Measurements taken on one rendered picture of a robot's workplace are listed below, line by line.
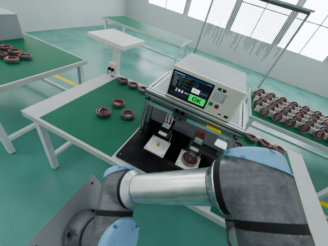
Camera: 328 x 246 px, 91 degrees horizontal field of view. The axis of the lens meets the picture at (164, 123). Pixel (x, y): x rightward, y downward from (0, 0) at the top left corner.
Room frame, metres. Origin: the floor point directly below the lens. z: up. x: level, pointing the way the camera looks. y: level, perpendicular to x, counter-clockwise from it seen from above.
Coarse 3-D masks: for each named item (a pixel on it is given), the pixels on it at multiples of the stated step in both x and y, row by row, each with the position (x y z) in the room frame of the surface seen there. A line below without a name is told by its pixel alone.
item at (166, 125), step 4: (164, 124) 0.87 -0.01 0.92; (168, 124) 0.88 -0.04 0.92; (172, 124) 0.92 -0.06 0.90; (160, 128) 0.84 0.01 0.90; (164, 128) 0.83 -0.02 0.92; (168, 128) 0.84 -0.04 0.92; (160, 132) 0.82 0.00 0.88; (164, 132) 0.83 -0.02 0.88; (168, 132) 0.83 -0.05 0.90; (164, 136) 0.80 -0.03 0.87
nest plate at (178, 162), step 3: (183, 150) 0.81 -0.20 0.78; (180, 153) 0.78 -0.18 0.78; (180, 156) 0.75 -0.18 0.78; (177, 159) 0.72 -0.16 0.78; (180, 159) 0.73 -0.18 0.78; (198, 159) 0.78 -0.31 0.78; (177, 162) 0.69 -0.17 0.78; (180, 162) 0.70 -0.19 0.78; (198, 162) 0.75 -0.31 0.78; (177, 165) 0.67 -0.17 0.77; (180, 165) 0.67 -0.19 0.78; (183, 165) 0.68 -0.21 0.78; (195, 165) 0.71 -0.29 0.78; (198, 165) 0.72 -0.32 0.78; (183, 168) 0.67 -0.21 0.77; (186, 168) 0.67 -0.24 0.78; (189, 168) 0.67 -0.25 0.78; (192, 168) 0.68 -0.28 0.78
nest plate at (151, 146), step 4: (152, 136) 0.86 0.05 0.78; (156, 136) 0.87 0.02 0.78; (152, 140) 0.82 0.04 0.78; (156, 140) 0.83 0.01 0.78; (160, 140) 0.84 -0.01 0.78; (148, 144) 0.77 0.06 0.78; (152, 144) 0.78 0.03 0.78; (156, 144) 0.79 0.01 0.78; (160, 144) 0.80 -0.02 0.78; (164, 144) 0.81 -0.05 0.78; (168, 144) 0.83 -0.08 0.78; (144, 148) 0.73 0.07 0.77; (148, 148) 0.73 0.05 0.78; (152, 148) 0.74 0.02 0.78; (156, 148) 0.75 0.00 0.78; (160, 148) 0.76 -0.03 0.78; (164, 148) 0.78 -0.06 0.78; (152, 152) 0.72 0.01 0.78; (156, 152) 0.72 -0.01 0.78; (160, 152) 0.73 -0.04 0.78; (164, 152) 0.74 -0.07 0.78; (160, 156) 0.70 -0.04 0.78
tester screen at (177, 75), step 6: (174, 72) 0.93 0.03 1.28; (174, 78) 0.93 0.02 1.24; (180, 78) 0.92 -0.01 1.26; (186, 78) 0.91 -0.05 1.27; (192, 78) 0.90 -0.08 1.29; (174, 84) 0.92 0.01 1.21; (180, 84) 0.92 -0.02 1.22; (186, 84) 0.91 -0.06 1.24; (192, 84) 0.90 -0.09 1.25; (198, 84) 0.89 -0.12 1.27; (204, 84) 0.89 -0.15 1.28; (174, 90) 0.92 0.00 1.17; (186, 90) 0.90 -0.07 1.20; (204, 90) 0.88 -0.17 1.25; (210, 90) 0.88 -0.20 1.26; (186, 96) 0.90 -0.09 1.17; (198, 96) 0.89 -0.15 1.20; (192, 102) 0.89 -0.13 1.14
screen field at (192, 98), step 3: (189, 96) 0.90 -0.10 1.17; (192, 96) 0.89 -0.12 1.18; (195, 96) 0.89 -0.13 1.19; (189, 99) 0.90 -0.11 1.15; (192, 99) 0.89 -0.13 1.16; (195, 99) 0.89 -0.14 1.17; (198, 99) 0.89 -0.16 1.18; (201, 99) 0.88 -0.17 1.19; (195, 102) 0.89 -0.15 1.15; (198, 102) 0.88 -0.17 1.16; (201, 102) 0.88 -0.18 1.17; (204, 102) 0.88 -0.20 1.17; (201, 105) 0.88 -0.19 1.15
